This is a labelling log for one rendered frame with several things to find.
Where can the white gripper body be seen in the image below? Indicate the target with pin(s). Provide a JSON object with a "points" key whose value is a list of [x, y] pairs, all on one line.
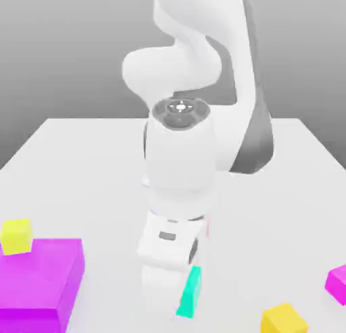
{"points": [[160, 289]]}

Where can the small teal cube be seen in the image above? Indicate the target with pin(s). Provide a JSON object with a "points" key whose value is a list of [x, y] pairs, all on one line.
{"points": [[191, 292]]}

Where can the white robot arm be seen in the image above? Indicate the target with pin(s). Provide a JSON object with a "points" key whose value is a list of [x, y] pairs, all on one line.
{"points": [[179, 154]]}

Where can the small yellow cube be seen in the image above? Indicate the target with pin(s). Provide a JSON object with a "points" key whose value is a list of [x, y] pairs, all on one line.
{"points": [[16, 237], [283, 320]]}

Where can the small magenta cube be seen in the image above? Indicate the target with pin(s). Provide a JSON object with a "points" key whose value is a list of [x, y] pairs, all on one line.
{"points": [[338, 283]]}

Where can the large magenta box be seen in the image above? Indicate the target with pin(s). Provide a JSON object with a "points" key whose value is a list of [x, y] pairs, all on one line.
{"points": [[35, 279]]}

